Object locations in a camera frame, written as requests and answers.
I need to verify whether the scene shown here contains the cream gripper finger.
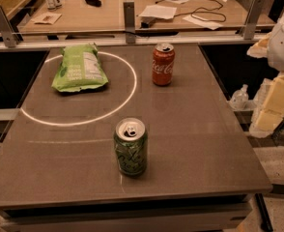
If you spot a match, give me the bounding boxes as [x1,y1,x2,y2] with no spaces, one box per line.
[254,73,284,131]
[246,33,270,58]

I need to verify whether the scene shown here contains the green jalapeno chip bag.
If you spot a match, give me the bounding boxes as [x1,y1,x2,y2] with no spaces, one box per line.
[51,44,108,93]

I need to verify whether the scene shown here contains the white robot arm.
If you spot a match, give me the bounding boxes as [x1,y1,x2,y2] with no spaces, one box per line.
[247,15,284,138]

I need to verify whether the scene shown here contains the red Coca-Cola can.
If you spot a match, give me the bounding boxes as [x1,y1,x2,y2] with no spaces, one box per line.
[152,43,175,86]

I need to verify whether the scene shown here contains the green soda can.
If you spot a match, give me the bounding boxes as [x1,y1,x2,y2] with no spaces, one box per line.
[114,118,148,177]

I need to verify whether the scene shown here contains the clear plastic bottle left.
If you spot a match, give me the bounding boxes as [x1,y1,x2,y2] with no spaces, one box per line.
[229,84,248,110]

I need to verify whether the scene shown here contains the white paper sheet centre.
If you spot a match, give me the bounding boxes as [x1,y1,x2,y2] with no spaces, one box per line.
[139,5,177,19]

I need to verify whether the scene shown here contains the black mouse on desk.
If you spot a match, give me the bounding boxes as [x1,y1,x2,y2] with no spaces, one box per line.
[85,0,101,7]

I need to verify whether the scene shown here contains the small paper card left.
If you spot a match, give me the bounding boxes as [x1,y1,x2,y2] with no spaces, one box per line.
[32,12,62,25]

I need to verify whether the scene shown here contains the right metal bracket post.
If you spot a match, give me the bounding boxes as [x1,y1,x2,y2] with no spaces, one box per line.
[240,0,265,40]

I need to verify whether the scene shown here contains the metal bracket post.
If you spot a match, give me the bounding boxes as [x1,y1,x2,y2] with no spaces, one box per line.
[0,5,19,48]
[123,1,135,44]
[240,0,265,40]

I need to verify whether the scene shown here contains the black cable on desk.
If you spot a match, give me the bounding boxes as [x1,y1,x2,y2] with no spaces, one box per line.
[155,0,227,23]

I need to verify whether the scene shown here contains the middle metal bracket post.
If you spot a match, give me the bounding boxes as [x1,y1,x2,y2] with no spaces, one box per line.
[123,1,135,44]

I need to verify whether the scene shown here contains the left metal bracket post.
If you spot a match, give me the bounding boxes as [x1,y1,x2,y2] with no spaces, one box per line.
[0,5,19,48]

